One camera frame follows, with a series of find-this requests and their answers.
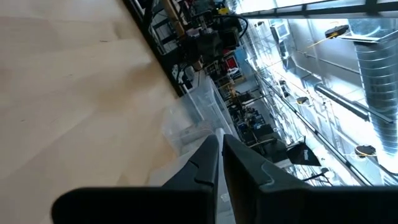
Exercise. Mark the large spiral ceiling duct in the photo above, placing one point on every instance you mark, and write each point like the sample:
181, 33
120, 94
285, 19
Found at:
379, 77

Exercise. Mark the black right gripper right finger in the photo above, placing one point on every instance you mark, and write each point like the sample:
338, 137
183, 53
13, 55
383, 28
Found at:
248, 186

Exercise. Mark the black photo softbox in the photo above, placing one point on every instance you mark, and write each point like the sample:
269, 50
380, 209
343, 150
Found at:
303, 155

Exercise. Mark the yellow left gripper tag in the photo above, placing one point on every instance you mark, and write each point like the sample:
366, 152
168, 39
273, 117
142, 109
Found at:
222, 11

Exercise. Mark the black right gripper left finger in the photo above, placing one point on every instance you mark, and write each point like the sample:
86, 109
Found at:
124, 205

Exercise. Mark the black aluminium table frame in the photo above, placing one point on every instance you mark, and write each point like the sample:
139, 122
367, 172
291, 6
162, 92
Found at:
155, 46

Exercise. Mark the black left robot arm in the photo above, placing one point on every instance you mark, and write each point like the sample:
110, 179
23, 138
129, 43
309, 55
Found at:
211, 43

